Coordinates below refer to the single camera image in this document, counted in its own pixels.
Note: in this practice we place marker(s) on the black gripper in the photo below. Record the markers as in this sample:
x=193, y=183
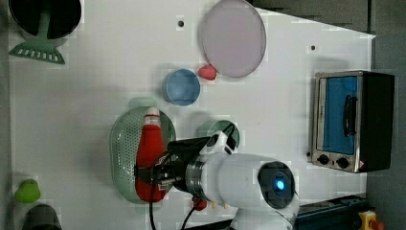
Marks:
x=173, y=171

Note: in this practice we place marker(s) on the red ketchup bottle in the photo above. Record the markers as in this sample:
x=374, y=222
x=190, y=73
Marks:
x=150, y=148

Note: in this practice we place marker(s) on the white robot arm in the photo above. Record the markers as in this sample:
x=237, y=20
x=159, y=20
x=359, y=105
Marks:
x=261, y=188

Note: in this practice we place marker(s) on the green oval strainer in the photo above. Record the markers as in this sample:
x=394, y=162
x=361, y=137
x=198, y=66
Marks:
x=124, y=140

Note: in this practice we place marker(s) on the red toy cap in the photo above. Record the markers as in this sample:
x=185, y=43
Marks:
x=199, y=204

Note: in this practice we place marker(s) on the green round plate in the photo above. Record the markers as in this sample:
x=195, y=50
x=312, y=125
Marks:
x=212, y=126

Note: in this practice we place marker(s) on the blue bowl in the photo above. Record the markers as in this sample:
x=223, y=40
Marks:
x=181, y=87

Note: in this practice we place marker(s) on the red toy strawberry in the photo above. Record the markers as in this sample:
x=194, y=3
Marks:
x=207, y=72

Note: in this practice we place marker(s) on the black cylinder lower left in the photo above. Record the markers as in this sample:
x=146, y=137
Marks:
x=41, y=217

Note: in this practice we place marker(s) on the green toy pear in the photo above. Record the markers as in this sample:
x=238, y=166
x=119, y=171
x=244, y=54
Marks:
x=28, y=192

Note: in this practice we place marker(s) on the pink round plate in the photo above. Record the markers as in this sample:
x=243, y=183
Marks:
x=233, y=38

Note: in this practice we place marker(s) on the green slotted spatula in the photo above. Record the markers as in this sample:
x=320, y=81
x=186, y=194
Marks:
x=39, y=48

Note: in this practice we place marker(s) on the black utensil holder cup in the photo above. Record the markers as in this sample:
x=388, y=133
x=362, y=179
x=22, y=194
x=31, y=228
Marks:
x=64, y=16

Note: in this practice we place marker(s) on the black toaster oven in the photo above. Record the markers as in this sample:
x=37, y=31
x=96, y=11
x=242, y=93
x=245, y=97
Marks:
x=353, y=116

